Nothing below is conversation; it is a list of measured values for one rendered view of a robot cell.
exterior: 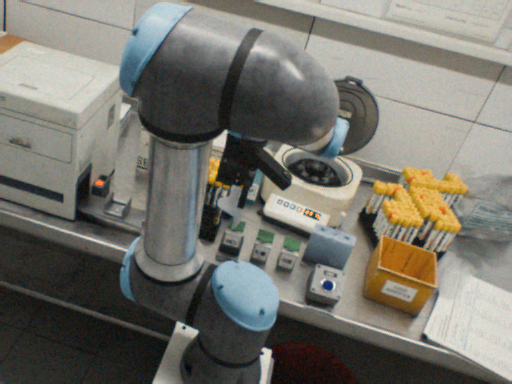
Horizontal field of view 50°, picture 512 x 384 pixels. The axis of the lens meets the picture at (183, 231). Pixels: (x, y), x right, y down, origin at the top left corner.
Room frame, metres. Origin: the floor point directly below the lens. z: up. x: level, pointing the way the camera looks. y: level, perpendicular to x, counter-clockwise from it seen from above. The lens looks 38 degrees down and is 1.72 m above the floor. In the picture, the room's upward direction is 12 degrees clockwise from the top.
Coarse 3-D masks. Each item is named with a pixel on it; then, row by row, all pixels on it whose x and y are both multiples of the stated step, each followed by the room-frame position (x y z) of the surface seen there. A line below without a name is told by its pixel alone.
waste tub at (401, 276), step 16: (384, 240) 1.10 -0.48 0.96; (384, 256) 1.09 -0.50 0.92; (400, 256) 1.09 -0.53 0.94; (416, 256) 1.08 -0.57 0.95; (432, 256) 1.07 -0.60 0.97; (368, 272) 1.04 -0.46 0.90; (384, 272) 0.97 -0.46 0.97; (400, 272) 1.08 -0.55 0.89; (416, 272) 1.07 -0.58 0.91; (432, 272) 1.01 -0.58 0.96; (368, 288) 0.97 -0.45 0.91; (384, 288) 0.97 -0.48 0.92; (400, 288) 0.96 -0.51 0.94; (416, 288) 0.95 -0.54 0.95; (432, 288) 0.95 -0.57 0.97; (384, 304) 0.96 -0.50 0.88; (400, 304) 0.96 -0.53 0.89; (416, 304) 0.95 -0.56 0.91
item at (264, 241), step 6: (258, 234) 1.04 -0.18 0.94; (264, 234) 1.05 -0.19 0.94; (270, 234) 1.05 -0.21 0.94; (258, 240) 1.03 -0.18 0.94; (264, 240) 1.03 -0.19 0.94; (270, 240) 1.03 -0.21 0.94; (258, 246) 1.02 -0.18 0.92; (264, 246) 1.02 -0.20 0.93; (270, 246) 1.02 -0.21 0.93; (252, 252) 1.03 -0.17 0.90; (258, 252) 1.02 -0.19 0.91; (264, 252) 1.02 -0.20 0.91; (252, 258) 1.02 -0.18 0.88; (258, 258) 1.02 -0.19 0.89; (264, 258) 1.02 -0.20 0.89; (264, 264) 1.02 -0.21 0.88
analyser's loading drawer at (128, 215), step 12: (84, 192) 1.10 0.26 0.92; (84, 204) 1.05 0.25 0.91; (96, 204) 1.06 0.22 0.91; (108, 204) 1.05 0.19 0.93; (120, 204) 1.08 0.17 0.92; (108, 216) 1.03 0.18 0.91; (120, 216) 1.03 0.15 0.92; (132, 216) 1.05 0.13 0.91; (144, 216) 1.06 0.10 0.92; (144, 228) 1.02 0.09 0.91
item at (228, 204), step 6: (234, 192) 1.00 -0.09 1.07; (222, 198) 0.99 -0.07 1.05; (228, 198) 0.99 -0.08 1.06; (234, 198) 0.99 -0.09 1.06; (222, 204) 0.99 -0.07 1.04; (228, 204) 0.99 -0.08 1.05; (234, 204) 0.99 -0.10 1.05; (228, 210) 0.98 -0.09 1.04; (234, 210) 0.98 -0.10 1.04; (240, 210) 0.97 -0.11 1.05; (234, 216) 0.97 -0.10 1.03; (240, 216) 0.97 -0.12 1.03; (234, 222) 0.97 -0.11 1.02
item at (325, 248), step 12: (324, 228) 1.08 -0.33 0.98; (312, 240) 1.05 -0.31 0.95; (324, 240) 1.05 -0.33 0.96; (336, 240) 1.04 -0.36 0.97; (348, 240) 1.05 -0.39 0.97; (312, 252) 1.05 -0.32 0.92; (324, 252) 1.05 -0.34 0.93; (336, 252) 1.04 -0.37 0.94; (348, 252) 1.03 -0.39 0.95; (300, 264) 1.04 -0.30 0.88; (312, 264) 1.05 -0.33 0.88; (324, 264) 1.04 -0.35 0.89; (336, 264) 1.04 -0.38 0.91
